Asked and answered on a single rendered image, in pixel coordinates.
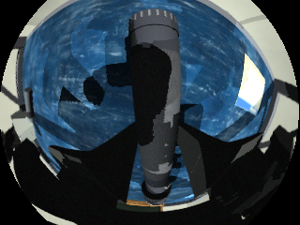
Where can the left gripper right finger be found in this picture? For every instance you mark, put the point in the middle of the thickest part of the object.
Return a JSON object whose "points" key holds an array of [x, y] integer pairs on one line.
{"points": [[207, 158]]}

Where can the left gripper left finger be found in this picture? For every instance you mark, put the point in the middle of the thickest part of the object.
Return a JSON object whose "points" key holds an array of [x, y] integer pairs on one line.
{"points": [[110, 165]]}

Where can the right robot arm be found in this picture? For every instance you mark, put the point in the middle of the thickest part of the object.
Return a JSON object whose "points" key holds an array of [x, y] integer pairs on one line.
{"points": [[11, 139]]}

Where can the black metal support frame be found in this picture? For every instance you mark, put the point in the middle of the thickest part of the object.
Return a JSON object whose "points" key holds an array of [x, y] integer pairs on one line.
{"points": [[284, 88]]}

